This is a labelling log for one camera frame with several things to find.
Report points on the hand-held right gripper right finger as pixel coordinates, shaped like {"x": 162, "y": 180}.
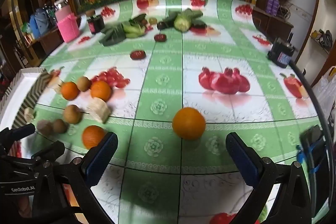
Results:
{"x": 242, "y": 161}

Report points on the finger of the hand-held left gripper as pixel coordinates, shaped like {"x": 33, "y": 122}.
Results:
{"x": 48, "y": 150}
{"x": 19, "y": 132}

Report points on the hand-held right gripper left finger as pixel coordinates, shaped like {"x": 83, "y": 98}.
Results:
{"x": 103, "y": 158}

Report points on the orange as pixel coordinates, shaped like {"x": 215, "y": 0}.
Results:
{"x": 70, "y": 90}
{"x": 189, "y": 123}
{"x": 101, "y": 90}
{"x": 92, "y": 136}

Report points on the white striped-edge foam tray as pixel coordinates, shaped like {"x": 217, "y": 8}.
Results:
{"x": 15, "y": 98}

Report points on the blue phone clip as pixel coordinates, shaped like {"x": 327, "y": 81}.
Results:
{"x": 301, "y": 153}

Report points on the black smartphone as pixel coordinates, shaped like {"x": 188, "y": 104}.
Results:
{"x": 313, "y": 140}

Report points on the wooden counter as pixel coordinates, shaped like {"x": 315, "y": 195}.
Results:
{"x": 46, "y": 43}

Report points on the green packet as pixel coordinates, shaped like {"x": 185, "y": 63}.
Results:
{"x": 25, "y": 28}

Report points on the blue thermos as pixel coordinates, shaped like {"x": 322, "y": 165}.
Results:
{"x": 34, "y": 26}

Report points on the dark red fruit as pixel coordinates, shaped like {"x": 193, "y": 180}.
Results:
{"x": 137, "y": 54}
{"x": 160, "y": 37}

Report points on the blue-grey kettle flask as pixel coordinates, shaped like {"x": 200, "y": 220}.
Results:
{"x": 44, "y": 19}

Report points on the pink knit-sleeve bottle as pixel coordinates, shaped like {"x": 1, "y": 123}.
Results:
{"x": 67, "y": 27}

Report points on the black electronic device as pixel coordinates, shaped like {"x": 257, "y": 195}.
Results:
{"x": 281, "y": 52}

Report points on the dark green leaf vegetable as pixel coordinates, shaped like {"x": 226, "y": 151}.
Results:
{"x": 114, "y": 35}

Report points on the dark jar with pink label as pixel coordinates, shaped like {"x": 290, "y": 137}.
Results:
{"x": 95, "y": 25}

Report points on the light green bok choy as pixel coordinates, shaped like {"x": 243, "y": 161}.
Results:
{"x": 134, "y": 29}

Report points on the wooden side cabinet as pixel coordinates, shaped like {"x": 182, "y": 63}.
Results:
{"x": 273, "y": 23}

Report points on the dark round fruit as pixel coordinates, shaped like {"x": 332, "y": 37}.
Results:
{"x": 162, "y": 25}

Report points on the small brown kiwi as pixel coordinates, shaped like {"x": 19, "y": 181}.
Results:
{"x": 153, "y": 20}

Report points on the green cabbage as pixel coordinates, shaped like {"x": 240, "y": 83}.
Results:
{"x": 183, "y": 20}

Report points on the purple bottle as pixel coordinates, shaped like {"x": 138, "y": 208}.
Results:
{"x": 276, "y": 5}
{"x": 269, "y": 5}

